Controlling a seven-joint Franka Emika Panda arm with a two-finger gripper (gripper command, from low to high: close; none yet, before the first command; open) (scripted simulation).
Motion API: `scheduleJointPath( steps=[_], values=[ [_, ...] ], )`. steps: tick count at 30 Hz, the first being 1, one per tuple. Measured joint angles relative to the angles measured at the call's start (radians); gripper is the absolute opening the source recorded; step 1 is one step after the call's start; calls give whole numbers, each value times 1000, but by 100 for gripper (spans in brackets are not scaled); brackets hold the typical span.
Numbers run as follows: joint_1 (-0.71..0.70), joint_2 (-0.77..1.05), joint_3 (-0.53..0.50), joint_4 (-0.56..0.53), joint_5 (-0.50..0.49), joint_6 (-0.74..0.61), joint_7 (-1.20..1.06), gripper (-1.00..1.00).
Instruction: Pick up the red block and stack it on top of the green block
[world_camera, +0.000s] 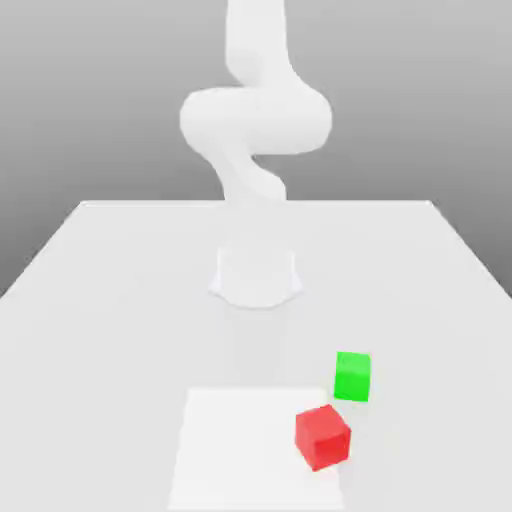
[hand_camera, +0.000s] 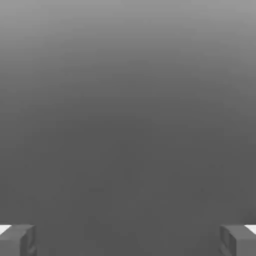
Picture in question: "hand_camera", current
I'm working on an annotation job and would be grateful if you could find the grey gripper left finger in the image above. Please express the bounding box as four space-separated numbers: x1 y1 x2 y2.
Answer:
0 223 38 256

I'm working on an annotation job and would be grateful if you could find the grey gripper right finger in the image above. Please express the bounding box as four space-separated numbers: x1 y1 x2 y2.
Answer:
219 223 256 256

